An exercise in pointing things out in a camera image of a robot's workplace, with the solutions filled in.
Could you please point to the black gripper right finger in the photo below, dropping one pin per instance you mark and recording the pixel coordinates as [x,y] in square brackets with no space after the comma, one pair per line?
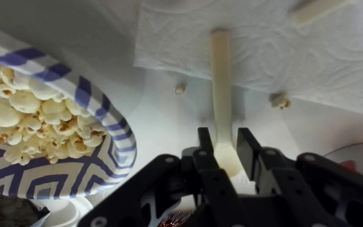
[308,197]

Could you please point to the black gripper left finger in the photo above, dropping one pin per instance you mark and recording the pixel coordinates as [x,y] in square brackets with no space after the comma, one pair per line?
[182,197]

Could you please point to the cream plastic spoon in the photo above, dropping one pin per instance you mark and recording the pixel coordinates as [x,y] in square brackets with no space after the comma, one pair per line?
[221,84]

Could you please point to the blue patterned paper bowl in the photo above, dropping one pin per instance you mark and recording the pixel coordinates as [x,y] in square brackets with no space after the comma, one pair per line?
[43,181]

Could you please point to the large loose popcorn piece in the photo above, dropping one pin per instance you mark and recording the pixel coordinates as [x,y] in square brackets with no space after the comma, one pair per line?
[280,101]

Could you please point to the small loose popcorn crumb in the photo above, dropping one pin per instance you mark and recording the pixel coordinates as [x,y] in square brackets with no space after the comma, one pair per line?
[181,89]

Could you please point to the white round plate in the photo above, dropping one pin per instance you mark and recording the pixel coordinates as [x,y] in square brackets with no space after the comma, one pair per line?
[69,210]

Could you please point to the white paper towel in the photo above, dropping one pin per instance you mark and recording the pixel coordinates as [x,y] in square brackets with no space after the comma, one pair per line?
[296,55]

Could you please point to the popcorn pile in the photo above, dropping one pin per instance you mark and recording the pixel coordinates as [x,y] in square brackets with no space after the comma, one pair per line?
[35,118]

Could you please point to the dark snack bag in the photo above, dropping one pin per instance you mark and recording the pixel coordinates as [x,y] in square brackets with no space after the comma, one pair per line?
[6,212]

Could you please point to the cream plastic stick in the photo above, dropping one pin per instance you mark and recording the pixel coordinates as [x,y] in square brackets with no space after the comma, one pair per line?
[316,13]

